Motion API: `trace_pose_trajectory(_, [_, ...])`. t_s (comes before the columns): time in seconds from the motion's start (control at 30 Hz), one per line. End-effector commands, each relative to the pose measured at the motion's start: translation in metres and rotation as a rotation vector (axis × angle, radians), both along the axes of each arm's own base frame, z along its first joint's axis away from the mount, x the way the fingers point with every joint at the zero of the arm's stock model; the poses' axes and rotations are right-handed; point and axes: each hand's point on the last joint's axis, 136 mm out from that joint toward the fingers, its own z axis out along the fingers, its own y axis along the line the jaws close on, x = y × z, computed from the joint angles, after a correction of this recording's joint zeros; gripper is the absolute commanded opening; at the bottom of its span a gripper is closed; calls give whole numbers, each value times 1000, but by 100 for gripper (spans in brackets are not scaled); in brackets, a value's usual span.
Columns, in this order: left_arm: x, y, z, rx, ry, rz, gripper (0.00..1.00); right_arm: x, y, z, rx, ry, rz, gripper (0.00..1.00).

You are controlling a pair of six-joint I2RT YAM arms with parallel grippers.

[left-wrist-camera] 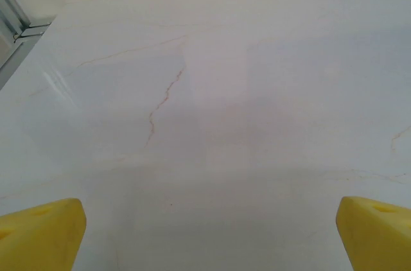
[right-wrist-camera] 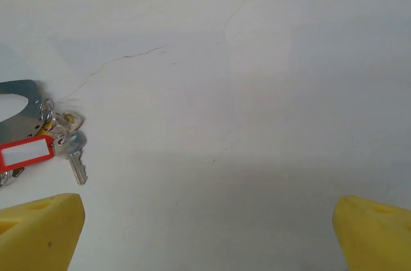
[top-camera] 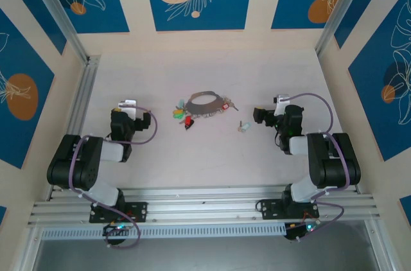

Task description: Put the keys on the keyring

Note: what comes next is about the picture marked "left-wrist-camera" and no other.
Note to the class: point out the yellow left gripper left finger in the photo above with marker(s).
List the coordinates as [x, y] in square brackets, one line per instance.
[41, 235]

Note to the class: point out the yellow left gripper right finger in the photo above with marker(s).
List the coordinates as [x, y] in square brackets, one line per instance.
[379, 239]

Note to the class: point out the aluminium side rail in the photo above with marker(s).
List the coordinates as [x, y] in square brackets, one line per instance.
[16, 56]

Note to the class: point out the aluminium frame post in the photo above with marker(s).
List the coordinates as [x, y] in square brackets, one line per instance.
[13, 7]

